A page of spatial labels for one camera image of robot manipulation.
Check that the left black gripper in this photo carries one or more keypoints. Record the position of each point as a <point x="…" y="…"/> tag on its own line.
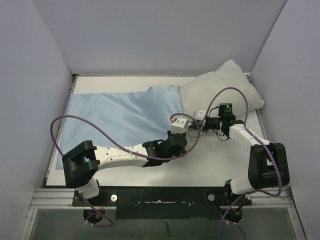
<point x="181" y="150"/>

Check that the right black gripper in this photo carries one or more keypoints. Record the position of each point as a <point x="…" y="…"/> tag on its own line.
<point x="204" y="127"/>

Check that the light blue pillowcase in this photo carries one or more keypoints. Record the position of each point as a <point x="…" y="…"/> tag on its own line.
<point x="129" y="118"/>

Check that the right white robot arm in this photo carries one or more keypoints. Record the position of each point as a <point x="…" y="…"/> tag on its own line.
<point x="268" y="170"/>

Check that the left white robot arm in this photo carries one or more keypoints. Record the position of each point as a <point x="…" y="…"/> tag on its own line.
<point x="82" y="162"/>

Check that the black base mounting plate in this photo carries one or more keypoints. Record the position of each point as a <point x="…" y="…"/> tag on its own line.
<point x="166" y="203"/>

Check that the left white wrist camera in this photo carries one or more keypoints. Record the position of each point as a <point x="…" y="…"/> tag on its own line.
<point x="179" y="125"/>

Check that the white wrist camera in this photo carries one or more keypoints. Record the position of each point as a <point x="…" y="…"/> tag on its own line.
<point x="179" y="125"/>
<point x="199" y="115"/>

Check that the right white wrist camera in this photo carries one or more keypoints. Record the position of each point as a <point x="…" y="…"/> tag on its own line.
<point x="199" y="115"/>

